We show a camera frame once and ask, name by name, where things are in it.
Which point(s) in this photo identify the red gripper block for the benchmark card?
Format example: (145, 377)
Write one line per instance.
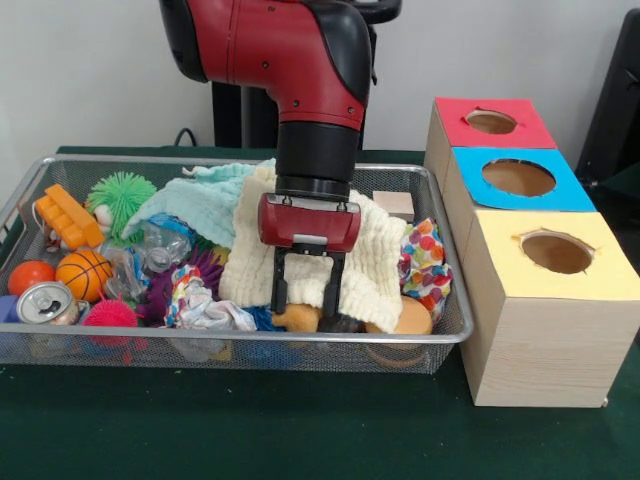
(307, 222)

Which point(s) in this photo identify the brown plush toy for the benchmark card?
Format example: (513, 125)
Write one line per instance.
(300, 317)

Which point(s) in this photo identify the cream muslin cloth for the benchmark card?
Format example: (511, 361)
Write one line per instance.
(370, 270)

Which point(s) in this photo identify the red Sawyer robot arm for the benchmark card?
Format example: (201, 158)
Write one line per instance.
(280, 50)

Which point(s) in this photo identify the wooden box with three holes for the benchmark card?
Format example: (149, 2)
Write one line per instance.
(550, 340)

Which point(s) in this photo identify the crumpled white printed paper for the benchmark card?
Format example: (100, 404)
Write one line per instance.
(200, 310)

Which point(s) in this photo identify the crumpled polka dot paper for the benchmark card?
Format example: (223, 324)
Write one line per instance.
(425, 265)

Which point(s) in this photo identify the plain wooden cube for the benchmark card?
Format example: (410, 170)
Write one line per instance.
(395, 205)

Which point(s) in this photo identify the mint green muslin cloth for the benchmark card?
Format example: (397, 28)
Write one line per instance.
(200, 205)

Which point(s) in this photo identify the dark green tablecloth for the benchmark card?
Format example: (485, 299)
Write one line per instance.
(250, 425)

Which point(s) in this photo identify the pink spiky rubber ball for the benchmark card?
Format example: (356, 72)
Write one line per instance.
(110, 315)

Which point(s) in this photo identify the green spiky rubber ball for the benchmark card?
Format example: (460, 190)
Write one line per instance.
(122, 200)

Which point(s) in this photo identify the small orange basketball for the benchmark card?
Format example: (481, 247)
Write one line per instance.
(82, 275)

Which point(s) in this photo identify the orange toy building brick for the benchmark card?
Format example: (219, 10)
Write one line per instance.
(67, 217)

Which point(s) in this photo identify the silver drink can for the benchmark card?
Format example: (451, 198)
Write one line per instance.
(45, 302)

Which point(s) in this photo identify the smooth orange-red ball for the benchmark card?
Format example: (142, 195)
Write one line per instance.
(30, 277)

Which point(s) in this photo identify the black flat panel stand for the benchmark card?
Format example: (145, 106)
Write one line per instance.
(615, 100)

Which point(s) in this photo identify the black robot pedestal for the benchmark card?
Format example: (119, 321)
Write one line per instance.
(245, 120)

